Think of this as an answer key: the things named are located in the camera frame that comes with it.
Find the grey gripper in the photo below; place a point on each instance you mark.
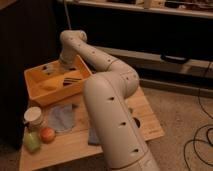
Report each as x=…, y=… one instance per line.
x=66, y=63

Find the dark bristle brush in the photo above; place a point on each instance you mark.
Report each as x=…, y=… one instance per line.
x=68, y=81

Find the orange plastic tray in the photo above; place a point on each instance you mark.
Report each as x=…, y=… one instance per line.
x=45, y=82

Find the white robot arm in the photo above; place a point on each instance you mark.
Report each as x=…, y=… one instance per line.
x=104, y=96

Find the grey blue cloth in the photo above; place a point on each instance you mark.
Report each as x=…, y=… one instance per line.
x=61, y=118

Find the orange red fruit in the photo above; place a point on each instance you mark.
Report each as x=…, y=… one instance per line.
x=47, y=135

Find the blue grey sponge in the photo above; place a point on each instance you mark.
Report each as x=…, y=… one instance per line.
x=93, y=138

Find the green plastic fruit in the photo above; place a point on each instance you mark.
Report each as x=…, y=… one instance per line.
x=31, y=142

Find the wooden low table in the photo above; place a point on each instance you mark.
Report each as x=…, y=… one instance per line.
x=67, y=146

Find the black device on shelf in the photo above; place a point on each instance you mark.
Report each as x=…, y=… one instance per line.
x=176, y=60

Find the long wall shelf unit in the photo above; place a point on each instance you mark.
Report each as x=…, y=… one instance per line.
x=140, y=36

